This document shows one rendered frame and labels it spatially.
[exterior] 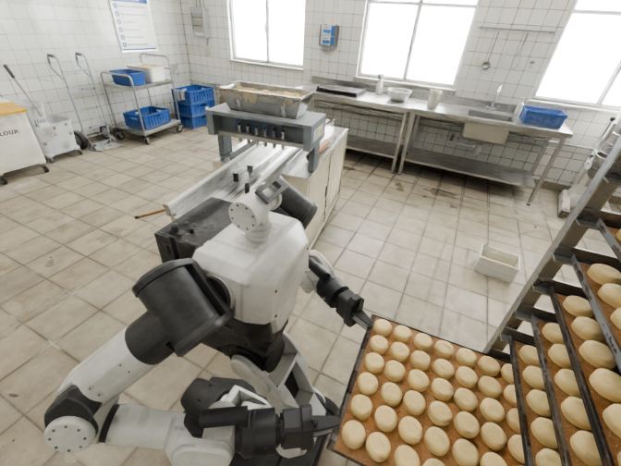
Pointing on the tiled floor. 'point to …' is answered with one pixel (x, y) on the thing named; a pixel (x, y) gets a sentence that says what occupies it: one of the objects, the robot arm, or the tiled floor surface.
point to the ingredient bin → (17, 141)
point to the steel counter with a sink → (473, 113)
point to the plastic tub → (497, 263)
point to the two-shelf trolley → (138, 104)
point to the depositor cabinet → (321, 187)
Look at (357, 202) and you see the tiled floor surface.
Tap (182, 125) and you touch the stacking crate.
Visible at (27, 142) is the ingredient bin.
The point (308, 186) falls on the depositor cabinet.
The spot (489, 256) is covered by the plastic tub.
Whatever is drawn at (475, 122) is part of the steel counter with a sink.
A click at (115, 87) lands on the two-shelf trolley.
